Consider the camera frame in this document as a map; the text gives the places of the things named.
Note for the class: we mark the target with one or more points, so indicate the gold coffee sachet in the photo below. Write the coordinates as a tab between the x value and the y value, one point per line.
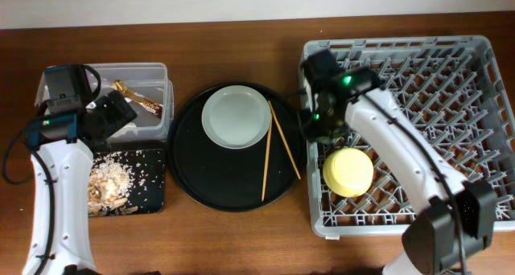
149	105

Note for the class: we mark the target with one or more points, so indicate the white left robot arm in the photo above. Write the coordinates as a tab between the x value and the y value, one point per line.
60	232

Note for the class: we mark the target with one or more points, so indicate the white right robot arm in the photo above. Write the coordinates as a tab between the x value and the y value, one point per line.
454	216

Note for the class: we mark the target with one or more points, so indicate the nut shells and rice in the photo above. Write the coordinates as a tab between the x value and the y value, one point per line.
108	182

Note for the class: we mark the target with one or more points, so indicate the round black tray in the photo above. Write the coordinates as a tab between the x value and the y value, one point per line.
231	180

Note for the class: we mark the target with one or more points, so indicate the grey dishwasher rack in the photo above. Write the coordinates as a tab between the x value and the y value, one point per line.
450	88

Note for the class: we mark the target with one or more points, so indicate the yellow bowl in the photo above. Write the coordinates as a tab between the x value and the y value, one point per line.
348	172

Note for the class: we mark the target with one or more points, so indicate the clear plastic bin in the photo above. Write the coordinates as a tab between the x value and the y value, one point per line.
147	80

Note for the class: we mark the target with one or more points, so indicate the wooden chopstick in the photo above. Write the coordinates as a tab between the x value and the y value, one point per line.
267	158
284	141

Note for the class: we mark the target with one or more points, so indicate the black rectangular tray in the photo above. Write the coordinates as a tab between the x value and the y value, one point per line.
153	186

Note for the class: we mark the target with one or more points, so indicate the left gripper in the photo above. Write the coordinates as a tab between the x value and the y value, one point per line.
117	111

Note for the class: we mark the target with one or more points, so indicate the wooden chopstick right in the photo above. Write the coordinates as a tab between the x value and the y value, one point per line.
284	141

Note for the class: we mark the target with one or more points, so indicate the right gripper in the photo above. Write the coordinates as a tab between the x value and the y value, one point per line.
311	131

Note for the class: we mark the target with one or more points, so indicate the wooden chopstick left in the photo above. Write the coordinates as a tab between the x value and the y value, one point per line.
267	158

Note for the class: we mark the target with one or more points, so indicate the grey round plate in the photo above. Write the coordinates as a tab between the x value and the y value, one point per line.
236	117

